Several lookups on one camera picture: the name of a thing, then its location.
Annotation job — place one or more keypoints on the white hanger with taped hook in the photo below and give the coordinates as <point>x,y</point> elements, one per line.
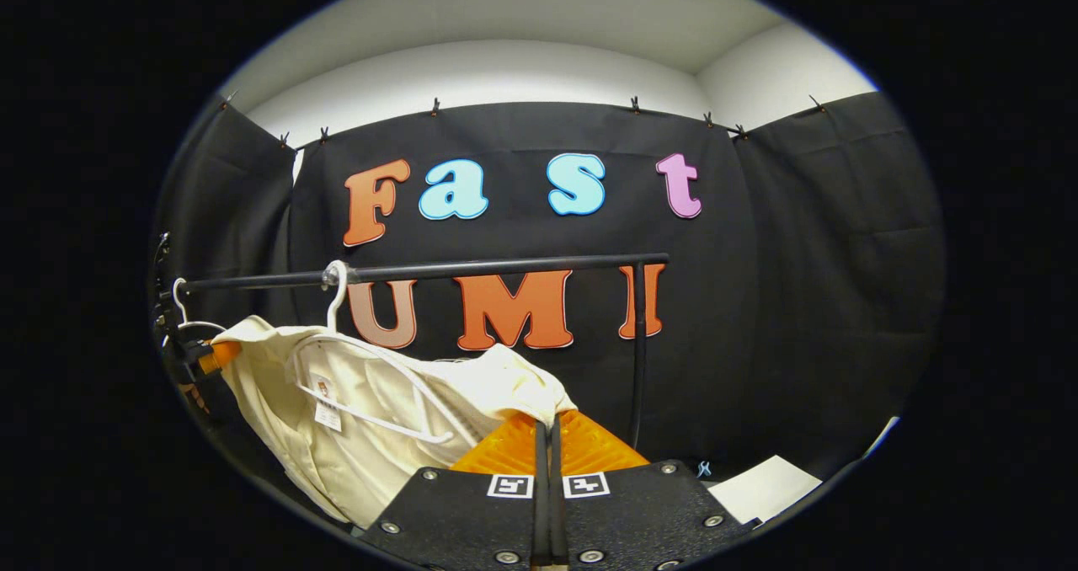
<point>337,301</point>

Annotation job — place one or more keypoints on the row of black clips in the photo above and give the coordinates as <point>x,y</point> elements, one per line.
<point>435,108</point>

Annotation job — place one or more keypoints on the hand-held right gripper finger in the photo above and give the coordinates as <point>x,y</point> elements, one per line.
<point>541,512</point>
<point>559,512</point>

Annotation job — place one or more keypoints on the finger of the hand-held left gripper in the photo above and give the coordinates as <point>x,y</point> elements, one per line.
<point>223,354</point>

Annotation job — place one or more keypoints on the black clothes rack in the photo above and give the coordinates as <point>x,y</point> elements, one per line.
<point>505,266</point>

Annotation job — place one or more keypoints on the black backdrop cloth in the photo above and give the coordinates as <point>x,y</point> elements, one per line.
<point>800,301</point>

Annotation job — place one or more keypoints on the cream shirt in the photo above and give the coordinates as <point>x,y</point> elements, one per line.
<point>379,461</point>

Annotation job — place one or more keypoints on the white box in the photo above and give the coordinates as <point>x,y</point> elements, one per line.
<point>762,487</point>

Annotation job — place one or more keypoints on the empty white hanger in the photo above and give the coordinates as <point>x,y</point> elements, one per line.
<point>178,297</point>

